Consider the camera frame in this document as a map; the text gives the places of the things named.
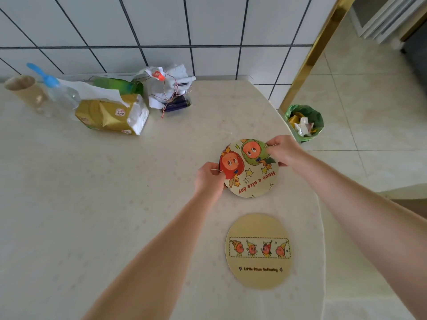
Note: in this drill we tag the person's left hand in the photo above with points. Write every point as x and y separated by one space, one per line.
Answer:
207 181

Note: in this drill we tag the person's right hand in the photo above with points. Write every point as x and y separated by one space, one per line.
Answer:
290 149

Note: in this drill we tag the person's right thumb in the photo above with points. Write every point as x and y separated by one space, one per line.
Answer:
273 142

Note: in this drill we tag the person's left thumb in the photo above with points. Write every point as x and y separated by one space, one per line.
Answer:
220 178

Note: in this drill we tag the round card with fruit cartoons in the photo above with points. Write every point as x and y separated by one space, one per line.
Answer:
255 181

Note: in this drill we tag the person's right forearm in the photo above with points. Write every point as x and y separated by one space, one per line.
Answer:
360 216

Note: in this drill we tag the person's left forearm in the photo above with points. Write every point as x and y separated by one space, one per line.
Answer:
160 256

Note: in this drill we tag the crumpled waste paper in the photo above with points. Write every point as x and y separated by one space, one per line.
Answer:
303 124

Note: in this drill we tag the green lined waste bin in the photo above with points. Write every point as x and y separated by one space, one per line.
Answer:
318 121

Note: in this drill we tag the dark purple packet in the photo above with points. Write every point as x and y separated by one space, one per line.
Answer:
176 103

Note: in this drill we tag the round beige card, cartoon strip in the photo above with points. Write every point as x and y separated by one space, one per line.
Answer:
258 259

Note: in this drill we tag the white plastic bag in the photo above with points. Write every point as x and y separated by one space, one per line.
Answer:
170 81

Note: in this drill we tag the gold tissue packet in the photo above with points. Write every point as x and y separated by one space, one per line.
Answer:
110 116

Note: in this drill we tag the green plastic packet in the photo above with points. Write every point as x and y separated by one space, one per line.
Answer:
116 84

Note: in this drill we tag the beige chair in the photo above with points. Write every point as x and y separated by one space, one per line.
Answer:
405 196

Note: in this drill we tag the clear bottle with blue cap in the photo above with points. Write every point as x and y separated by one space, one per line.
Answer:
58 91

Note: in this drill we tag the gold metal door frame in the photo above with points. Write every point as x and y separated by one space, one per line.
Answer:
315 51

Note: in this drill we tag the white sliding door frame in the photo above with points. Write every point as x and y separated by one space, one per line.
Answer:
377 16

